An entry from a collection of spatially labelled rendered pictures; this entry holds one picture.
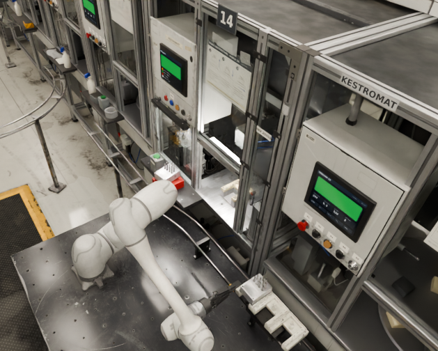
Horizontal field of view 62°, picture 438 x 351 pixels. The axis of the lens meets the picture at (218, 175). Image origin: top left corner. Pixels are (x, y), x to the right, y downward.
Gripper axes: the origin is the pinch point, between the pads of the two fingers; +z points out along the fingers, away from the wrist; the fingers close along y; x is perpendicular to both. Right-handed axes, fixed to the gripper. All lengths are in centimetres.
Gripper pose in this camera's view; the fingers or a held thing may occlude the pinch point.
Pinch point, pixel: (235, 286)
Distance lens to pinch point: 191.7
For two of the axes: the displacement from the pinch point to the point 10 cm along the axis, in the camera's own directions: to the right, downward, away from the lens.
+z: 7.9, -3.7, 4.8
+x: -6.0, -5.6, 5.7
